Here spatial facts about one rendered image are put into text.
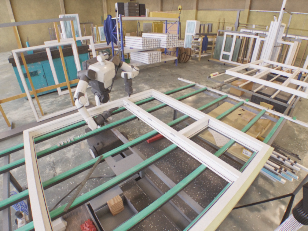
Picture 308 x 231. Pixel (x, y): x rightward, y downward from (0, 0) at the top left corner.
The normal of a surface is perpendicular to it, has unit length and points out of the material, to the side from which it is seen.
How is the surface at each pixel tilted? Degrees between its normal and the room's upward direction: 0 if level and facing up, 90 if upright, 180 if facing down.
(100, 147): 45
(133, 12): 90
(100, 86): 110
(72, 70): 90
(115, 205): 90
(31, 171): 0
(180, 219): 0
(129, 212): 0
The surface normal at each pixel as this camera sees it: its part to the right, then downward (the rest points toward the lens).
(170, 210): 0.00, -0.86
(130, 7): 0.54, 0.43
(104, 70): 0.73, -0.25
